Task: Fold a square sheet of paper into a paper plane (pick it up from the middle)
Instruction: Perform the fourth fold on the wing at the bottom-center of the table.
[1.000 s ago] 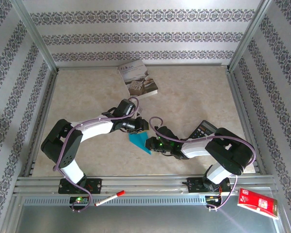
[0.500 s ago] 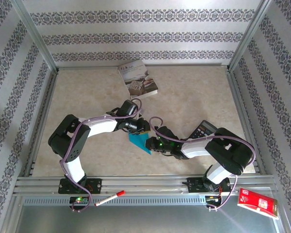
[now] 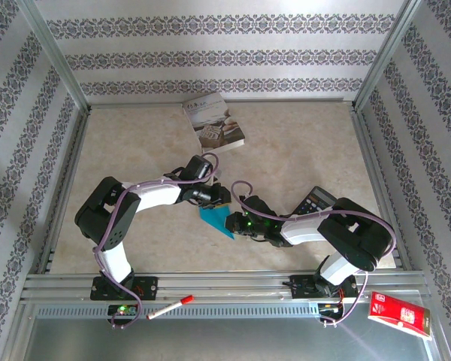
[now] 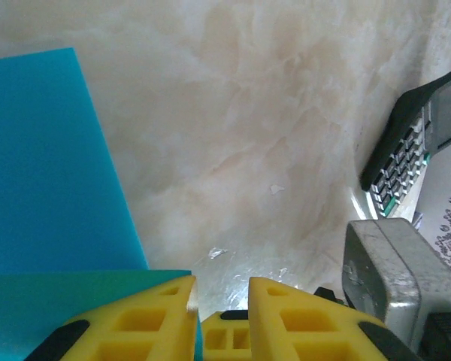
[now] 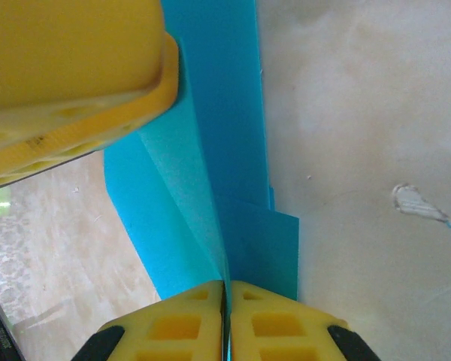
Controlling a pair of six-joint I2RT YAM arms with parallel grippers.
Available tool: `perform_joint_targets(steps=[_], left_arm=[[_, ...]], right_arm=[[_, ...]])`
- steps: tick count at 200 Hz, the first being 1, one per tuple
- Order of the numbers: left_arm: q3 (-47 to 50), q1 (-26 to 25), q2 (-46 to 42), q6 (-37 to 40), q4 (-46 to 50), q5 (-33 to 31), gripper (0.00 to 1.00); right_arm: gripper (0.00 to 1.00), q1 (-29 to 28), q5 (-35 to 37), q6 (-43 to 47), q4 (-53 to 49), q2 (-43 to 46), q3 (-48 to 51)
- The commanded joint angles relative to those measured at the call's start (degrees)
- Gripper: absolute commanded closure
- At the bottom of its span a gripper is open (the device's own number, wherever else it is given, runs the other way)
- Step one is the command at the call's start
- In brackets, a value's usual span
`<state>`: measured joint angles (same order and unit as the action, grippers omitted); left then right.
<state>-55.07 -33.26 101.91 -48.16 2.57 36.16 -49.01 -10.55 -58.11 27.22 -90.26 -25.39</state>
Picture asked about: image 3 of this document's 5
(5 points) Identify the blue paper sheet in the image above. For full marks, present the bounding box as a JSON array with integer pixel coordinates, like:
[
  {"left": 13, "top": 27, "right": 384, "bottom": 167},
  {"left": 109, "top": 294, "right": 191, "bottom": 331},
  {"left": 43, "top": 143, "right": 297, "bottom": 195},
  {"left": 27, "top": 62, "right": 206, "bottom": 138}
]
[{"left": 198, "top": 205, "right": 236, "bottom": 241}]

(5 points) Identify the grey metal sheet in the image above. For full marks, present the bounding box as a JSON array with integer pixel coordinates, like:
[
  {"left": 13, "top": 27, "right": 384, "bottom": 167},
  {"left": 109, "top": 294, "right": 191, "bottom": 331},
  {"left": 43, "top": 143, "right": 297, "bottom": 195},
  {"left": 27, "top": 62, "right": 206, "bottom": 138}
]
[{"left": 22, "top": 317, "right": 440, "bottom": 361}]

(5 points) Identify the black calculator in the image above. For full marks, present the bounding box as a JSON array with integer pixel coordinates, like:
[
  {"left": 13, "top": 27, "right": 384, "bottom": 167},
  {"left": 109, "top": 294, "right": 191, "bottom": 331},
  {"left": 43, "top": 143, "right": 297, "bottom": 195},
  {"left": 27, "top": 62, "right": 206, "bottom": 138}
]
[{"left": 292, "top": 186, "right": 337, "bottom": 217}]

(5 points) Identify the paperback book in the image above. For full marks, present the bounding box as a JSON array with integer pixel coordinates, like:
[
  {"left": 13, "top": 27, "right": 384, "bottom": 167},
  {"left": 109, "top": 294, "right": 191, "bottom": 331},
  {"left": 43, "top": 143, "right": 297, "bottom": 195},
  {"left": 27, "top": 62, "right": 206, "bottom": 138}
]
[{"left": 182, "top": 92, "right": 246, "bottom": 159}]

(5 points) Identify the small controller circuit board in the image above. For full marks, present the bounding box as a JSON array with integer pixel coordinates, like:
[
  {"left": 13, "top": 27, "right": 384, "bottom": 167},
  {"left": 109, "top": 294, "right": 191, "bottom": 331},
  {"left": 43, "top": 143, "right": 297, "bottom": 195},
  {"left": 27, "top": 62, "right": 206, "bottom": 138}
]
[
  {"left": 319, "top": 300, "right": 345, "bottom": 317},
  {"left": 107, "top": 304, "right": 138, "bottom": 319}
]

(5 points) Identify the red capped white marker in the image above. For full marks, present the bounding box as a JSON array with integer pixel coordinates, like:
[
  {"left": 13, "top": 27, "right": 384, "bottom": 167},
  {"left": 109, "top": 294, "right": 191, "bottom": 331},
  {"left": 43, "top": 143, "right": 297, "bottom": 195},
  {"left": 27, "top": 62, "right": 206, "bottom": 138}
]
[{"left": 146, "top": 295, "right": 195, "bottom": 321}]

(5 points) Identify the red carton box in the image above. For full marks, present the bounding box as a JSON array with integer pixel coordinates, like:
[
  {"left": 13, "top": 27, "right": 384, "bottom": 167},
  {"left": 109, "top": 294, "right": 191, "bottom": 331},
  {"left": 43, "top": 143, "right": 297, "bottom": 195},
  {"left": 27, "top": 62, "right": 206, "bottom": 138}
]
[{"left": 367, "top": 291, "right": 434, "bottom": 341}]

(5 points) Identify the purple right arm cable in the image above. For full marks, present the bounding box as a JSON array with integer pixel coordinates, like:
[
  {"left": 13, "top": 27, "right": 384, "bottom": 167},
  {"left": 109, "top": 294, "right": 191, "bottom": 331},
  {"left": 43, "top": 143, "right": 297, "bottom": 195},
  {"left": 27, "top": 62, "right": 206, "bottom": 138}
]
[{"left": 231, "top": 180, "right": 396, "bottom": 328}]

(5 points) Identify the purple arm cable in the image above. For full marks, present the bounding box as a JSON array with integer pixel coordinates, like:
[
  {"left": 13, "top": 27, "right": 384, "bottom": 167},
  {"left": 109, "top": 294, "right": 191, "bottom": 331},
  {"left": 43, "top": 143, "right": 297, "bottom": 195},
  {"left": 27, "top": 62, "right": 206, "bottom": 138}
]
[
  {"left": 92, "top": 152, "right": 221, "bottom": 330},
  {"left": 231, "top": 180, "right": 396, "bottom": 328}
]

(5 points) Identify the wide aluminium mounting rail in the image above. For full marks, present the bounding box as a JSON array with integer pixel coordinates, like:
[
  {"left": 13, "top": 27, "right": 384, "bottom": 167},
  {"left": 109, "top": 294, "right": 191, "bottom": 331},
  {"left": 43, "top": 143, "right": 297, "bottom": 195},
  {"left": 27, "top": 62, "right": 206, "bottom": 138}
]
[{"left": 20, "top": 271, "right": 429, "bottom": 305}]

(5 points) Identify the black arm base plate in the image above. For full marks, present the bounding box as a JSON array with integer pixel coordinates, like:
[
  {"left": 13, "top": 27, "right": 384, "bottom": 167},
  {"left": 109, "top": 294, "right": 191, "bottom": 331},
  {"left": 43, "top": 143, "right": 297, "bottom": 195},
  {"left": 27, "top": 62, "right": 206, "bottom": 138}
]
[
  {"left": 89, "top": 276, "right": 159, "bottom": 302},
  {"left": 291, "top": 273, "right": 359, "bottom": 300}
]

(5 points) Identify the slotted grey cable duct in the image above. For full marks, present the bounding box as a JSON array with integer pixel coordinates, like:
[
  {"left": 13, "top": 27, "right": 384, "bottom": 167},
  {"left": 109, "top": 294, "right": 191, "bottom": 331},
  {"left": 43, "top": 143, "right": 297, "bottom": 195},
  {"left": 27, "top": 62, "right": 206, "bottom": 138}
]
[{"left": 35, "top": 305, "right": 322, "bottom": 320}]

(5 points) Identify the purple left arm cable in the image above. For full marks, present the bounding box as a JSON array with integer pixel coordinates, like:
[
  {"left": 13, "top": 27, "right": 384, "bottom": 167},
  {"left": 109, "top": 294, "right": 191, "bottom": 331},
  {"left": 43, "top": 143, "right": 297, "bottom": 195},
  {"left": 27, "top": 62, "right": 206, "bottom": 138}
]
[{"left": 92, "top": 152, "right": 221, "bottom": 330}]

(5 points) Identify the thin aluminium back rail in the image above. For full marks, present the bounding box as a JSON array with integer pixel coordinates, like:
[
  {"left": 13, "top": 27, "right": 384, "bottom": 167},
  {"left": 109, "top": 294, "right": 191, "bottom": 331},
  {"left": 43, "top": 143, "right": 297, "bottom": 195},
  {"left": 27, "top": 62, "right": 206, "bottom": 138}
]
[{"left": 88, "top": 98, "right": 356, "bottom": 110}]

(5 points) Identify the aluminium side rail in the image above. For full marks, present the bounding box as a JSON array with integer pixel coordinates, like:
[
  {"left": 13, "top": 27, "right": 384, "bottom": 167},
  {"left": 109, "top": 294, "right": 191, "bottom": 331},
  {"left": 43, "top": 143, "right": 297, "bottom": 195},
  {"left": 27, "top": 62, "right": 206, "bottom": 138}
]
[
  {"left": 35, "top": 107, "right": 93, "bottom": 275},
  {"left": 351, "top": 107, "right": 414, "bottom": 272}
]

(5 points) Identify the aluminium frame post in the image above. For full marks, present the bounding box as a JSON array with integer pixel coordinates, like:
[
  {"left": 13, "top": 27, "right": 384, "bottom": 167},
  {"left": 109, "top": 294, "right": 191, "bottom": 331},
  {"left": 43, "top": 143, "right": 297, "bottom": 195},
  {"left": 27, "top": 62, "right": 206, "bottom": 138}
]
[
  {"left": 17, "top": 0, "right": 92, "bottom": 114},
  {"left": 353, "top": 0, "right": 425, "bottom": 114}
]

